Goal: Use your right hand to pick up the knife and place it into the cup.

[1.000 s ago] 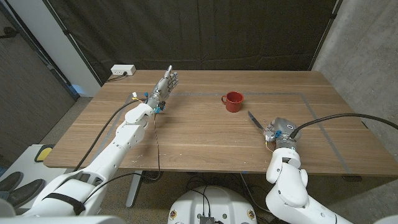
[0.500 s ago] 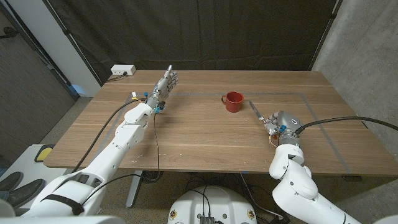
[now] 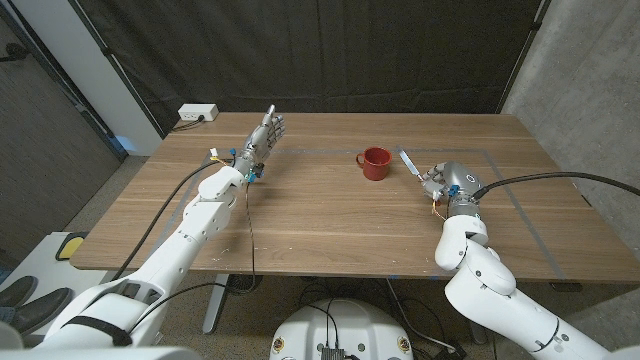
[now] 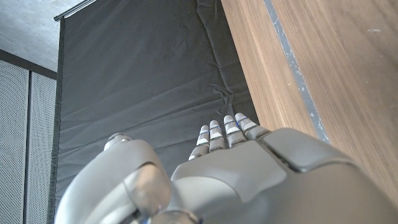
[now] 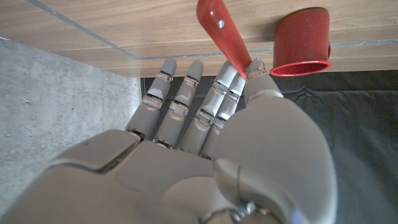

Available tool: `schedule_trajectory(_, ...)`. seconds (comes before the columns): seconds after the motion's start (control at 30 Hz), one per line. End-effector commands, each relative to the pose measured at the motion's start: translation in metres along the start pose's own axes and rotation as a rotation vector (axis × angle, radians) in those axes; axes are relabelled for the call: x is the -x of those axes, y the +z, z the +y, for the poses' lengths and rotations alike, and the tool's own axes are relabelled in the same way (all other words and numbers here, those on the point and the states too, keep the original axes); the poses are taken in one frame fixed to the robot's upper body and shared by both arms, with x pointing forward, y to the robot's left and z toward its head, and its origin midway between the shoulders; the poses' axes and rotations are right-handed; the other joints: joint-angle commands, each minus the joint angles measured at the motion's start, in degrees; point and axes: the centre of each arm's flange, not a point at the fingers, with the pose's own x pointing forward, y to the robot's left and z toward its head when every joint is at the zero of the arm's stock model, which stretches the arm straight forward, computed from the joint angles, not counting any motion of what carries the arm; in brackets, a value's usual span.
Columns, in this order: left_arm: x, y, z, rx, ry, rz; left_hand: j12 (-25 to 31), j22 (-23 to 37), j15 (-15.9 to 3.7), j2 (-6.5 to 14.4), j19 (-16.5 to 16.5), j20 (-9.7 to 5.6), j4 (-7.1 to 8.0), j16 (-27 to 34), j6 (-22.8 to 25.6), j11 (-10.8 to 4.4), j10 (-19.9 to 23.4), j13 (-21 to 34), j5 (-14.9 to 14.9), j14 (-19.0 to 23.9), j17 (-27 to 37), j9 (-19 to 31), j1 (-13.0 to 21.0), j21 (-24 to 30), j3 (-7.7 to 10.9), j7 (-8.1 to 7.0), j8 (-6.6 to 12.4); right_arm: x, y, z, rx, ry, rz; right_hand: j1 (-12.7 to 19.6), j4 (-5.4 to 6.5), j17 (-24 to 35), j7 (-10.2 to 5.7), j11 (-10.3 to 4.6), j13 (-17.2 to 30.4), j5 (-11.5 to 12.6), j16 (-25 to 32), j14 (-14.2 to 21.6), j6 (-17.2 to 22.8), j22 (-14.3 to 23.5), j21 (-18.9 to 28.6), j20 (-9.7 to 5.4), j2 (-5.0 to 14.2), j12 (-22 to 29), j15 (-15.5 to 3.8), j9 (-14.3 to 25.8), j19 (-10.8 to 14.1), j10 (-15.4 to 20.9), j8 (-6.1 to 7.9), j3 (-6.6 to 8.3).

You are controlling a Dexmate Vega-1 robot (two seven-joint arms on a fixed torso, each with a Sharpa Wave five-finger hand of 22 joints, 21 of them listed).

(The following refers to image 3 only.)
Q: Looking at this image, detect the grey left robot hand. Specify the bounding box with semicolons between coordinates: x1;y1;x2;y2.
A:
232;104;287;176

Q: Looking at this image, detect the black power strip cable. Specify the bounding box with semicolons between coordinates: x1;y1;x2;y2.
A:
172;115;206;133

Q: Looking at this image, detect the black door handle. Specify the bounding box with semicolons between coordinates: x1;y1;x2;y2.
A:
0;42;30;63

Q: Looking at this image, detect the red handled steel knife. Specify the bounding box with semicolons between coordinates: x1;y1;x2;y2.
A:
397;148;425;182

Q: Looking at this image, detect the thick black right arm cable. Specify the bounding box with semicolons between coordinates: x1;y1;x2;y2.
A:
472;171;640;201

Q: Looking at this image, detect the black power adapter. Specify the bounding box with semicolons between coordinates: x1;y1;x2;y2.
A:
433;343;469;360

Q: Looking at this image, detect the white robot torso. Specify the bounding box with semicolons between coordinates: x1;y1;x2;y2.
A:
269;298;414;360

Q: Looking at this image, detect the red enamel mug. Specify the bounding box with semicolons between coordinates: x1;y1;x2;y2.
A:
355;146;393;182

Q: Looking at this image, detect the black round floor disc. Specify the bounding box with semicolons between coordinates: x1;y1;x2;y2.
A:
227;273;264;296

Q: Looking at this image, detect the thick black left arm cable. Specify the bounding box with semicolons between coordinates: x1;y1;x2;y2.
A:
110;157;236;282

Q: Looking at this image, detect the white power strip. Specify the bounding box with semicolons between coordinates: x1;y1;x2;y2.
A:
177;103;220;122

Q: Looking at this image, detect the grey table leg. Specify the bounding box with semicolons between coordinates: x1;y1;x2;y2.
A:
467;319;489;346
202;273;231;335

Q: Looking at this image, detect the white floor platform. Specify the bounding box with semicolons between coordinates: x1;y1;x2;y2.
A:
0;231;119;336

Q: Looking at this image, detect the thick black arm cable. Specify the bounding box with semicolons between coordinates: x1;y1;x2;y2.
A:
110;157;236;282
472;171;640;201

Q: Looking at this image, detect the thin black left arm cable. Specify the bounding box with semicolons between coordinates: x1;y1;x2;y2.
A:
127;180;257;335

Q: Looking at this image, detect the black backdrop curtain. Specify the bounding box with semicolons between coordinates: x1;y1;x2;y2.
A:
74;0;546;134

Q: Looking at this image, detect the black leather shoe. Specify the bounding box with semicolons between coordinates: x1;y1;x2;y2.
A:
0;275;39;308
8;287;74;337

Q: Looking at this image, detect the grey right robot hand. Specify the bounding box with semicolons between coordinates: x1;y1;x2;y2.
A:
419;160;485;218

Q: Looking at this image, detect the black backdrop frame pole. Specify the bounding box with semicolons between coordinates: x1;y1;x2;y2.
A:
495;0;552;114
67;0;167;140

